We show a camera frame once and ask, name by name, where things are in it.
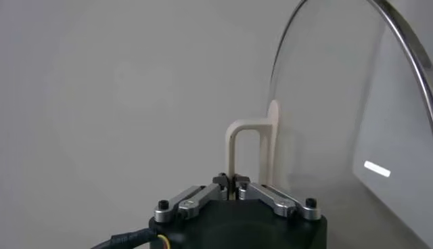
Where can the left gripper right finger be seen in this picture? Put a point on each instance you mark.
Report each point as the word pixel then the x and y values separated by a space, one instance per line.
pixel 277 203

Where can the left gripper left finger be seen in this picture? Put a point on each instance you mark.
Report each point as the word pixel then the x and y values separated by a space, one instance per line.
pixel 189 203

